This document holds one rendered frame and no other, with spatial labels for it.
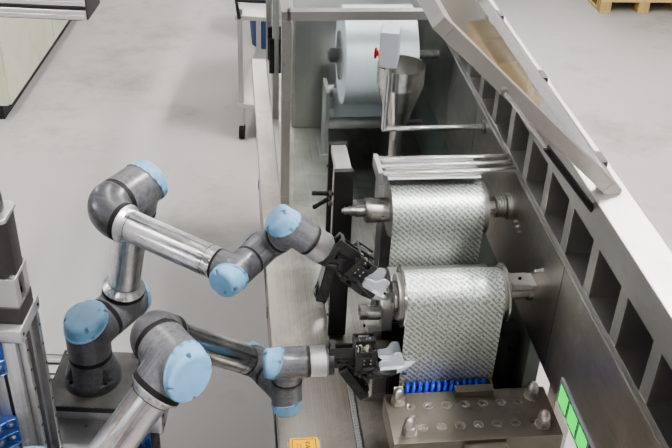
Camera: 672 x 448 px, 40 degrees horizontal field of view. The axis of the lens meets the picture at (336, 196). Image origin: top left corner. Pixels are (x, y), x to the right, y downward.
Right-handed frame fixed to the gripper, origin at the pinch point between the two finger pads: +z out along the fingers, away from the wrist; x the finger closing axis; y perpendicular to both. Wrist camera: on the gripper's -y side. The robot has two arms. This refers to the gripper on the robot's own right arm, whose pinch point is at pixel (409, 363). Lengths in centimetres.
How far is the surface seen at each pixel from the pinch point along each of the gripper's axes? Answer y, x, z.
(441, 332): 9.6, -0.3, 7.1
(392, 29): 62, 60, 1
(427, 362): 0.1, -0.3, 4.5
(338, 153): 35, 43, -14
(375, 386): -14.9, 7.8, -6.3
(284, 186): -12, 102, -24
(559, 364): 13.5, -17.1, 30.1
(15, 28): -60, 367, -169
